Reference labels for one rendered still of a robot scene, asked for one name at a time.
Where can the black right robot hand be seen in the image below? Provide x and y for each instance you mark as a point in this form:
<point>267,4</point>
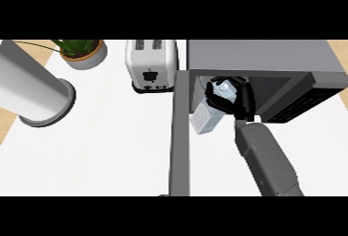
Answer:
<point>244,101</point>

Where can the white milk carton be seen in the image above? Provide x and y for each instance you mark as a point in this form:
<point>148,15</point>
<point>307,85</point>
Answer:
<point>205,118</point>

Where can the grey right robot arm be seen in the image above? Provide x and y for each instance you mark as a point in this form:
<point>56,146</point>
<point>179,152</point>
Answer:
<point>266,159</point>

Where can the grey microwave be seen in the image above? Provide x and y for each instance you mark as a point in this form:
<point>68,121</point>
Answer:
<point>272,66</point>

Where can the grey microwave door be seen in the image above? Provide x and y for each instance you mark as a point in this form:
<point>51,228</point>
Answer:
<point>180,132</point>

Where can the white toaster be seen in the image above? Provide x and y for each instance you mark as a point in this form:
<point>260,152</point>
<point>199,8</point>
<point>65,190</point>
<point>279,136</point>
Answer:
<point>152,66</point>

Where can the potted green plant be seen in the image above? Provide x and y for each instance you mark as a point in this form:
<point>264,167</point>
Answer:
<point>83,51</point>

